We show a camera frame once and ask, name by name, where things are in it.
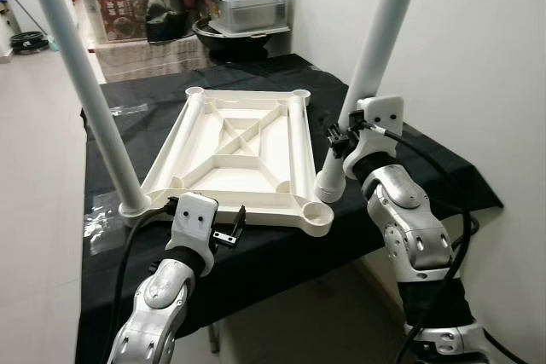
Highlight cream plastic table top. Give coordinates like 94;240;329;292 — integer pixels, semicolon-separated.
119;85;335;239

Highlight black table cloth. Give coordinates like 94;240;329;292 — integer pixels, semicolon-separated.
75;53;504;364

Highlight grey metal table leg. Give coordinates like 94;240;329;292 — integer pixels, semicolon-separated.
206;320;223;356

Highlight black wok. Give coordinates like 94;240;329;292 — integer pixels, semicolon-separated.
193;16;293;64

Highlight clear tape strip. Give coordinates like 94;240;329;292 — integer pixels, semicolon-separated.
79;192;125;239
107;98;165;119

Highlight clear lidded plastic container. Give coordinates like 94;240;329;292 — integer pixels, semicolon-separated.
207;0;288;37

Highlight patterned beige cloth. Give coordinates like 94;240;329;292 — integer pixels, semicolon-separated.
90;36;212;85

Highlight black bag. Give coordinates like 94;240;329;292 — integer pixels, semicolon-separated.
143;0;206;46

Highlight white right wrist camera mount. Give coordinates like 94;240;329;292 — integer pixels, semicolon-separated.
346;94;404;179

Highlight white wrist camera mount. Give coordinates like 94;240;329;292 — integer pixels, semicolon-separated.
346;94;404;179
166;192;220;275

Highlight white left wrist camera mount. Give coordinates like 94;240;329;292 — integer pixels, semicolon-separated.
166;192;220;275

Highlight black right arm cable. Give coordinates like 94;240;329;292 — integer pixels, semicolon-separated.
367;121;530;364

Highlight black coiled cable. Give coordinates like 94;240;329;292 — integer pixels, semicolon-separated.
7;30;50;55

